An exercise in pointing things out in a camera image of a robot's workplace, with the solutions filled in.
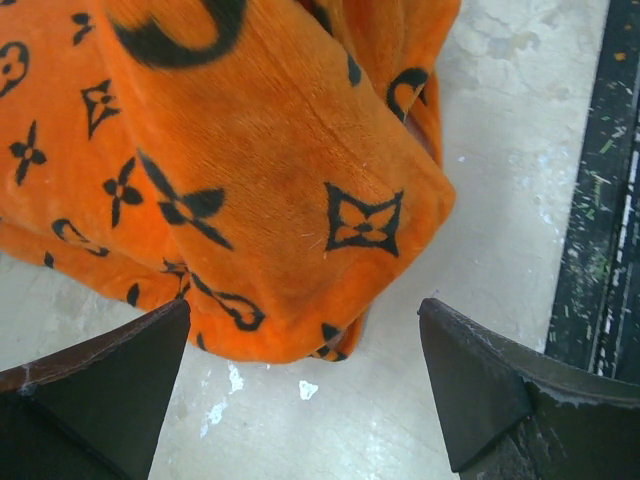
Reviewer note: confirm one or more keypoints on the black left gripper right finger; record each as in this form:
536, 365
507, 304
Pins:
509, 412

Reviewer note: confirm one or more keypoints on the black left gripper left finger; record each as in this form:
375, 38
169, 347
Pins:
94, 410

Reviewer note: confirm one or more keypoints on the orange patterned pillowcase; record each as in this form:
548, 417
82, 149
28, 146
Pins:
276, 164

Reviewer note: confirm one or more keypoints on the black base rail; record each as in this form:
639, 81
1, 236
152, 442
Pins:
594, 322

